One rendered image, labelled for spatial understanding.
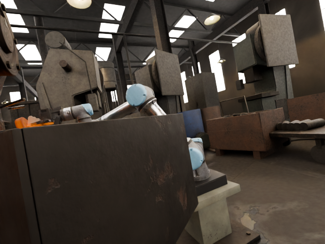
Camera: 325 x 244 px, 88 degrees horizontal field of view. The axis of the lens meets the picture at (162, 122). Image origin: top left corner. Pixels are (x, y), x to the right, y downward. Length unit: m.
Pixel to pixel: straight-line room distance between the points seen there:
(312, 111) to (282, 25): 2.72
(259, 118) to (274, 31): 3.40
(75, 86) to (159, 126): 3.36
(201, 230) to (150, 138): 0.94
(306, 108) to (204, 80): 2.69
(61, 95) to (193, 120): 2.65
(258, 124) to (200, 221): 1.76
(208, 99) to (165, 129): 5.18
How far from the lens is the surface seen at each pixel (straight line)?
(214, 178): 1.03
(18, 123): 1.15
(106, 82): 9.66
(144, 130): 0.16
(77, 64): 3.63
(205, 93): 5.34
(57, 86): 3.60
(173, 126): 0.22
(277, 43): 5.50
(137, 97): 0.87
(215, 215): 1.11
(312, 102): 3.91
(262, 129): 2.53
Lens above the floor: 0.71
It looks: level
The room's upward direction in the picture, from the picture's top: 10 degrees counter-clockwise
